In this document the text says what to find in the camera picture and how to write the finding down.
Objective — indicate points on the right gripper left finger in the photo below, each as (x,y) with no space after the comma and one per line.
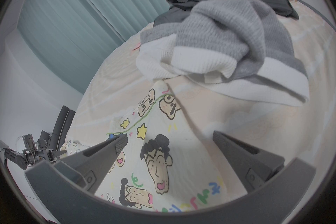
(99,157)

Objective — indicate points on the white printed pyjama top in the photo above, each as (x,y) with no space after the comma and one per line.
(168,160)

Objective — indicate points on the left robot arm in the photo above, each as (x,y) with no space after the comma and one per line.
(18,157)

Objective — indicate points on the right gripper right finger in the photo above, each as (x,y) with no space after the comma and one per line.
(241,160)

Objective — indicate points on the dark grey garment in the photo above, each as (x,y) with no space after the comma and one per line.
(178,5)

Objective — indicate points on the bed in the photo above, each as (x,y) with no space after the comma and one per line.
(262,118)

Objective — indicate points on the black chest of drawers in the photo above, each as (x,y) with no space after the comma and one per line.
(61,125)

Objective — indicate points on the grey and white sweater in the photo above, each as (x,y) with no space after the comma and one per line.
(223,34)

